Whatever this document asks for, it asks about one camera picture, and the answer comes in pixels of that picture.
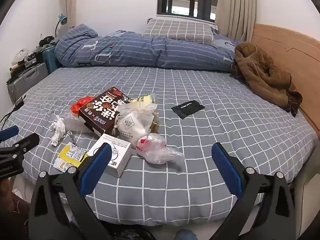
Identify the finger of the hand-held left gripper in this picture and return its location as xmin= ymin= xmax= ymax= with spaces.
xmin=0 ymin=126 xmax=19 ymax=142
xmin=0 ymin=133 xmax=40 ymax=156

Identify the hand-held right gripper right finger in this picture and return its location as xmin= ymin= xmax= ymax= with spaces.
xmin=211 ymin=142 xmax=297 ymax=240

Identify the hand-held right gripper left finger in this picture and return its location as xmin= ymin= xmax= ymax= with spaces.
xmin=29 ymin=142 xmax=113 ymax=240

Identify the yellow and white packet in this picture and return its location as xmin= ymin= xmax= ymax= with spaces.
xmin=54 ymin=142 xmax=88 ymax=172

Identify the small white box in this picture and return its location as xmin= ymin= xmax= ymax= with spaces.
xmin=86 ymin=133 xmax=132 ymax=178

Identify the brown cookie box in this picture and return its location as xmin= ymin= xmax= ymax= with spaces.
xmin=78 ymin=87 xmax=133 ymax=137

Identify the black sachet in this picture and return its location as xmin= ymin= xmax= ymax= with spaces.
xmin=171 ymin=100 xmax=206 ymax=120

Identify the black trash bin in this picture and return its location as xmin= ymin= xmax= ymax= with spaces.
xmin=112 ymin=226 xmax=157 ymax=240

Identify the person's left forearm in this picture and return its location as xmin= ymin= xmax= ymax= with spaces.
xmin=0 ymin=178 xmax=15 ymax=205

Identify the black charger plug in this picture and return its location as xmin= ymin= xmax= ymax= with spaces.
xmin=14 ymin=95 xmax=27 ymax=111

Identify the bed with grey checked sheet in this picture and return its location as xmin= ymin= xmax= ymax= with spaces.
xmin=0 ymin=65 xmax=320 ymax=230

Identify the crumpled white tissue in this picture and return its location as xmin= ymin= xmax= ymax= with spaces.
xmin=49 ymin=115 xmax=66 ymax=147

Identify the clear plastic bag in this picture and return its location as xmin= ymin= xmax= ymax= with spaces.
xmin=61 ymin=111 xmax=85 ymax=133

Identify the grey suitcase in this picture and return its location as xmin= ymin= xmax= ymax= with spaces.
xmin=7 ymin=62 xmax=49 ymax=103

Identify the white plastic wrapper bag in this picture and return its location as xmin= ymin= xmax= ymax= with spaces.
xmin=116 ymin=102 xmax=159 ymax=147

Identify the red plastic bag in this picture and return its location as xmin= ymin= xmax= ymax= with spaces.
xmin=70 ymin=96 xmax=95 ymax=117

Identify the clear bag with red print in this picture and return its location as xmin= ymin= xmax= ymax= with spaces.
xmin=136 ymin=133 xmax=185 ymax=165

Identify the white round object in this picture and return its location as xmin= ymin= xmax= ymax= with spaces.
xmin=12 ymin=49 xmax=28 ymax=63

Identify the pale yellow bottle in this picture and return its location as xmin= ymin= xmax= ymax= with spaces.
xmin=131 ymin=93 xmax=157 ymax=105

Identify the teal suitcase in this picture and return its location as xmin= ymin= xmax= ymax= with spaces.
xmin=41 ymin=45 xmax=62 ymax=74

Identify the brown padded jacket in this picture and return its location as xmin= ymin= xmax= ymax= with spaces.
xmin=230 ymin=42 xmax=303 ymax=117

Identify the blue striped duvet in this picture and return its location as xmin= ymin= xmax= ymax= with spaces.
xmin=54 ymin=24 xmax=244 ymax=73

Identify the wooden headboard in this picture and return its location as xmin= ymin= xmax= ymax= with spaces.
xmin=251 ymin=24 xmax=320 ymax=132

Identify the blue desk lamp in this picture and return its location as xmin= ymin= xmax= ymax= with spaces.
xmin=54 ymin=14 xmax=68 ymax=37

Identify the beige narrow curtain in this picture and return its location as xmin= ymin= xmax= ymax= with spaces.
xmin=60 ymin=0 xmax=82 ymax=29

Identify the grey checked pillow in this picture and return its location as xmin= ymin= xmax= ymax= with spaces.
xmin=142 ymin=18 xmax=218 ymax=46

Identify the beige pleated curtain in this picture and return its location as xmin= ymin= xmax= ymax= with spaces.
xmin=216 ymin=0 xmax=262 ymax=42

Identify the black charger cable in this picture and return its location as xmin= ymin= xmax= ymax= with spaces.
xmin=0 ymin=105 xmax=18 ymax=123

